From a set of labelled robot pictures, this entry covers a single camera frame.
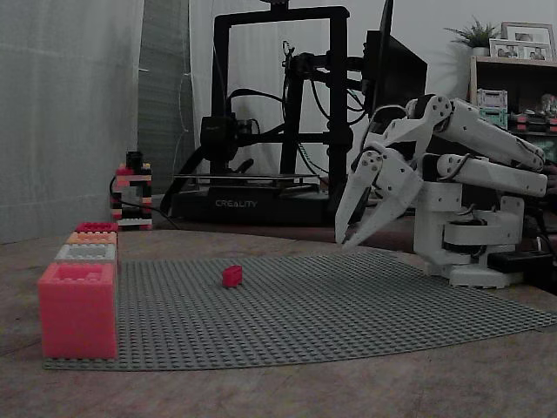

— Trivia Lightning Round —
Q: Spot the black Creality 3D printer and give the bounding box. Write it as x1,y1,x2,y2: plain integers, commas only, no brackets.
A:
167,0,354,228

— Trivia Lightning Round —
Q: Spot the grey brick box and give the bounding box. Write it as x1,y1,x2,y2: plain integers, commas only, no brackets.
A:
54,243,119,272

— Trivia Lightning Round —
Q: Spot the red brick box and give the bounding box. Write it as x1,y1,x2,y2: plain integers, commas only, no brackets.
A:
75,221,119,234

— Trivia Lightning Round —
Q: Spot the small red brick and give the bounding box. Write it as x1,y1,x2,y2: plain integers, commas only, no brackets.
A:
221,264,244,289

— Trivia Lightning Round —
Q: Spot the orange brick box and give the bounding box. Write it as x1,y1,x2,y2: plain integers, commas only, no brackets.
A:
65,231,119,247

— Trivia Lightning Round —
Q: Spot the black computer monitor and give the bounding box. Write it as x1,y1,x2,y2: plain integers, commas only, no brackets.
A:
362,0,429,115

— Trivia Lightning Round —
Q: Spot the multicolour brick tower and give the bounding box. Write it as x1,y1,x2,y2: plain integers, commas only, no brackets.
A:
109,150,155,232

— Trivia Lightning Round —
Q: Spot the red and black case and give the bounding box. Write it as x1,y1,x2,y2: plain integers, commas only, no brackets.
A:
508,111,557,134

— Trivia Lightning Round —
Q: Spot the wooden shelf unit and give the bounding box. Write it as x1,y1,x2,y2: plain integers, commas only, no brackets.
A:
468,55,557,147

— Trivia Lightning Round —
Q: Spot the white sheer curtain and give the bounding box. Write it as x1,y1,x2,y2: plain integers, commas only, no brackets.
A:
0,0,145,246

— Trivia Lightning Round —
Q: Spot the grey curtain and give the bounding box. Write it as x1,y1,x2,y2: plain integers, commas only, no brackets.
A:
138,0,196,196

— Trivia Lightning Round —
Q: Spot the grey studded baseplate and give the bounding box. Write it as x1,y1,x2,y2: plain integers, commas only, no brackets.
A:
42,247,557,372

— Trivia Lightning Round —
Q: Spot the small white photo frame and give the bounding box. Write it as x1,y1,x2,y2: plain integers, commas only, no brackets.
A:
488,37,554,62

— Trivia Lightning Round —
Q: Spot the large white photo frame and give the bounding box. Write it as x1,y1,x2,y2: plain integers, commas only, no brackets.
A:
500,21,556,47

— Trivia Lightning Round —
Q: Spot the green potted plant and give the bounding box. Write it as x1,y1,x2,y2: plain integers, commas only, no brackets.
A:
443,16,501,57

